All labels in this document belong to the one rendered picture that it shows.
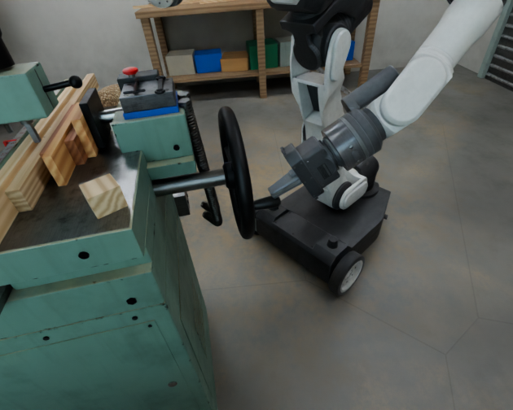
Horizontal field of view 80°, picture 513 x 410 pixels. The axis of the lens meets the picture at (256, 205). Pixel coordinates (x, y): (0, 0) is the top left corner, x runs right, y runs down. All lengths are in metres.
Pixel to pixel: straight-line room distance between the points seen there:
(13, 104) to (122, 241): 0.27
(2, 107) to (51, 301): 0.31
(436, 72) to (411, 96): 0.05
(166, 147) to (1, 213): 0.28
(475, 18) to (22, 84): 0.69
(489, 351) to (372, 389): 0.47
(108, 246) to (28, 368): 0.36
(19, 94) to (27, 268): 0.26
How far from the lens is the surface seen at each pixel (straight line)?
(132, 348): 0.71
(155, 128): 0.63
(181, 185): 0.66
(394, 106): 0.55
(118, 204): 0.50
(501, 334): 1.58
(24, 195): 0.57
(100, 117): 0.69
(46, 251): 0.51
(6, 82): 0.60
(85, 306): 0.60
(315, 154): 0.54
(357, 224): 1.52
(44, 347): 0.71
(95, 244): 0.48
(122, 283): 0.55
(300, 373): 1.28
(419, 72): 0.57
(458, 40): 0.62
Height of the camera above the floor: 1.18
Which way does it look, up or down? 39 degrees down
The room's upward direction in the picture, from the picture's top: 4 degrees counter-clockwise
